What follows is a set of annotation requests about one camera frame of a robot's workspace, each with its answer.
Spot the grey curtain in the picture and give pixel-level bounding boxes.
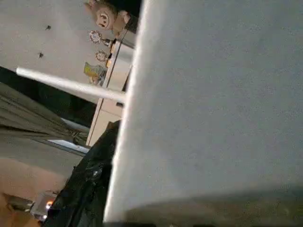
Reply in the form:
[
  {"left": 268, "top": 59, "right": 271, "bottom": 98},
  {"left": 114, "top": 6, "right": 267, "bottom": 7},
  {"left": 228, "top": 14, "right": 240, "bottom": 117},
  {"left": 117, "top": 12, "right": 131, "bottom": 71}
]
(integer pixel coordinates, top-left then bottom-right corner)
[{"left": 0, "top": 81, "right": 92, "bottom": 152}]

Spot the white cabinet with glass doors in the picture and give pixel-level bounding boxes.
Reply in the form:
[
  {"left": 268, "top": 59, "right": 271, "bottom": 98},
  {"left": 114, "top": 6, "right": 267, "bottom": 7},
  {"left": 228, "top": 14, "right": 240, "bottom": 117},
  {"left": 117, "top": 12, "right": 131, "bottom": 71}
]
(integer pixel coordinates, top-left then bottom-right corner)
[{"left": 85, "top": 30, "right": 138, "bottom": 147}]

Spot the beige small ornament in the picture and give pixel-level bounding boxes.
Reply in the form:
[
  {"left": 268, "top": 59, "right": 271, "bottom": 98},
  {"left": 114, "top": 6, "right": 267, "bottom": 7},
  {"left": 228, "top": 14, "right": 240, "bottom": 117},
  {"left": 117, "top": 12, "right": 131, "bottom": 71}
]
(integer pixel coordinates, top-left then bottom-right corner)
[{"left": 84, "top": 0, "right": 131, "bottom": 33}]

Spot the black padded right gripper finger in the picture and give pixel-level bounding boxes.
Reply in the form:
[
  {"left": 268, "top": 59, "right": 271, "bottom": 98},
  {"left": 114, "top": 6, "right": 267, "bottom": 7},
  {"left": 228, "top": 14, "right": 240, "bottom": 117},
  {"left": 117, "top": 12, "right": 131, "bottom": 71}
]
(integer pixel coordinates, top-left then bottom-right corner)
[{"left": 44, "top": 120, "right": 123, "bottom": 227}]

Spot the yellow blue picture sticker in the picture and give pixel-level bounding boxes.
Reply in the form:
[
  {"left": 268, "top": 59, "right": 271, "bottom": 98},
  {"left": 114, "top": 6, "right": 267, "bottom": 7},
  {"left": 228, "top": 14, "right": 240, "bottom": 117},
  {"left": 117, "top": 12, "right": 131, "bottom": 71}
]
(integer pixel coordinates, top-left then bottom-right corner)
[{"left": 83, "top": 62, "right": 107, "bottom": 85}]

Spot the round white flower sticker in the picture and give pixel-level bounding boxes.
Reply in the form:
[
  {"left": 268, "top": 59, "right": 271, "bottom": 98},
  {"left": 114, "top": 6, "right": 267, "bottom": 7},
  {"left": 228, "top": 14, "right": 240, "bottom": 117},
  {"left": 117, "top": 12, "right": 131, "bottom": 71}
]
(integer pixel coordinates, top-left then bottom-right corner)
[
  {"left": 95, "top": 50, "right": 108, "bottom": 63},
  {"left": 89, "top": 30, "right": 103, "bottom": 43}
]

